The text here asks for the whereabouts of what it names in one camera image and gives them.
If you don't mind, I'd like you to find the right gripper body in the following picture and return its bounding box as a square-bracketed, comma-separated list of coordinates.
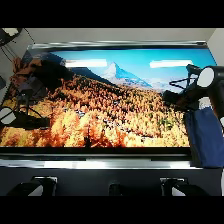
[162, 88, 188, 109]

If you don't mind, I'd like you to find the blue garment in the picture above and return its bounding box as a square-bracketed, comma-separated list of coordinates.
[184, 97, 224, 169]

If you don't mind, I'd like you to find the black garment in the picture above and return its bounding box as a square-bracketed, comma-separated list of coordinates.
[31, 59, 77, 93]

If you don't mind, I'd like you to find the brown garment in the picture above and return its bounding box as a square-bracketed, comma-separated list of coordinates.
[11, 56, 43, 80]

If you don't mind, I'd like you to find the silver frame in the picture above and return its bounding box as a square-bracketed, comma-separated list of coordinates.
[0, 40, 224, 197]

